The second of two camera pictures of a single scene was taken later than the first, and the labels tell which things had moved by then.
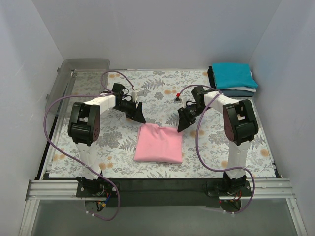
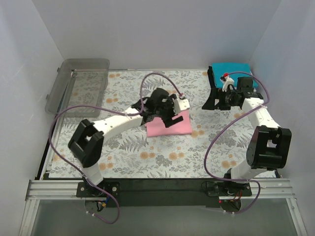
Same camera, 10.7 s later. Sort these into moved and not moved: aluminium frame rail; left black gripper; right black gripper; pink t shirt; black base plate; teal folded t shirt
Moved: pink t shirt; left black gripper; right black gripper
Not moved: aluminium frame rail; teal folded t shirt; black base plate
